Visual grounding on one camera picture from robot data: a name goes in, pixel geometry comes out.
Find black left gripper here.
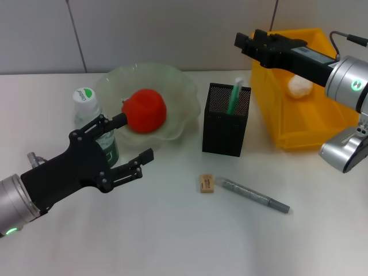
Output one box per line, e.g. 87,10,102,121
20,113,155,216

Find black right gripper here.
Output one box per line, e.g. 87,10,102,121
234,28,337,87

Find red-orange fruit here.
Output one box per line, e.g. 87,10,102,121
121,88,167,133

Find clear green-label water bottle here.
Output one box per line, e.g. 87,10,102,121
71,87,120,169

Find green pen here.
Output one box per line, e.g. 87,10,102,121
226,76,244,115

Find white paper ball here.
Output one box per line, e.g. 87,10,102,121
287,74,313,98

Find small beige eraser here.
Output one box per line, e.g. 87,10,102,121
199,173,215,194

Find grey glitter pen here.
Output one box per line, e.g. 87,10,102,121
214,175,290,215

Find pale green glass fruit plate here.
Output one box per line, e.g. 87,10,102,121
94,62,201,152

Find black mesh pen holder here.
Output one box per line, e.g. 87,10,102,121
201,82,252,158

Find yellow plastic bin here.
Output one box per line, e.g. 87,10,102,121
250,27,362,152

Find right wrist cable with plug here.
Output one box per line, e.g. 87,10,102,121
329,30,368,61

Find wrist cable with plug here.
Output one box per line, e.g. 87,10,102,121
27,151,48,169
329,30,368,61

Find left wrist cable with plug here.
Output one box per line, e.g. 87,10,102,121
27,151,48,169

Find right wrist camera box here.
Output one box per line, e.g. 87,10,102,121
319,114,368,174

